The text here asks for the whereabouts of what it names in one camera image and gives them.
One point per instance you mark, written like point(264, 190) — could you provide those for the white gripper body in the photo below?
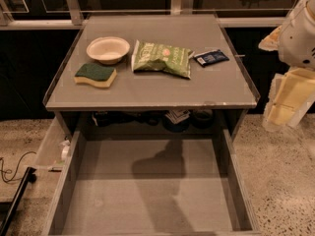
point(297, 41)

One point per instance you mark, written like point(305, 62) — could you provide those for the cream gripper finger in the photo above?
point(271, 41)
point(290, 97)

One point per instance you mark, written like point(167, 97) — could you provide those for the green jalapeno chip bag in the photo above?
point(156, 57)

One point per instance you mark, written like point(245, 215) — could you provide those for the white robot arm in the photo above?
point(292, 93)

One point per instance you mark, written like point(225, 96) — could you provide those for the grey cabinet with counter top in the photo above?
point(225, 85)

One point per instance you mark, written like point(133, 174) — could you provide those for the open grey top drawer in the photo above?
point(162, 184)

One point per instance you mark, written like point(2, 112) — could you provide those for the dark blue snack packet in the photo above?
point(210, 57)

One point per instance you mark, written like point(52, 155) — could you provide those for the white paper bowl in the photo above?
point(108, 50)

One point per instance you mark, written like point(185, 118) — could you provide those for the green and yellow sponge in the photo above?
point(95, 75)

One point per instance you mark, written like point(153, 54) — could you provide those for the black stand leg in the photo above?
point(8, 209)

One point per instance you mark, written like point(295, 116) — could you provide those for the metal railing frame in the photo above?
point(71, 14)

